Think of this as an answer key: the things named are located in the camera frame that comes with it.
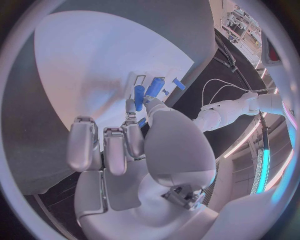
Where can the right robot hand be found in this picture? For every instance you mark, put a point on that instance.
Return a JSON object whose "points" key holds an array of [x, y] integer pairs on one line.
{"points": [[178, 146]]}

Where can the blue long cylinder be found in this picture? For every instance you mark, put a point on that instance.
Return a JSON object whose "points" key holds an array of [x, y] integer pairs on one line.
{"points": [[138, 95]]}

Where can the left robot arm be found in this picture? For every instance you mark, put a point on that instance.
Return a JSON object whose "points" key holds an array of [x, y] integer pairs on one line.
{"points": [[234, 107]]}

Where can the white task board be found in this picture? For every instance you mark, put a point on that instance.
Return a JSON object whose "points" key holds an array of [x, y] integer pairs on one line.
{"points": [[93, 56]]}

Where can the blue block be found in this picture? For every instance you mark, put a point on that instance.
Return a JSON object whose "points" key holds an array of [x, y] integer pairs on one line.
{"points": [[142, 122]]}

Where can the small blue peg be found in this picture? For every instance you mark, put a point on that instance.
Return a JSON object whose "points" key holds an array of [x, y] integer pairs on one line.
{"points": [[166, 91]]}

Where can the blue plug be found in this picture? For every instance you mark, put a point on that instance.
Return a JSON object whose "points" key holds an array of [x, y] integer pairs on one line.
{"points": [[179, 84]]}

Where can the blue thick cylinder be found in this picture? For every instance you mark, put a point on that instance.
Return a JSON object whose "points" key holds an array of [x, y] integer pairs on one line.
{"points": [[154, 87]]}

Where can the glowing light bar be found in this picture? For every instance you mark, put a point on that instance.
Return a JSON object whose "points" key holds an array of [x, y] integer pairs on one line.
{"points": [[263, 168]]}

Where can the workshop rack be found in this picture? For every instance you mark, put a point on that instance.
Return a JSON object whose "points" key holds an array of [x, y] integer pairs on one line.
{"points": [[241, 30]]}

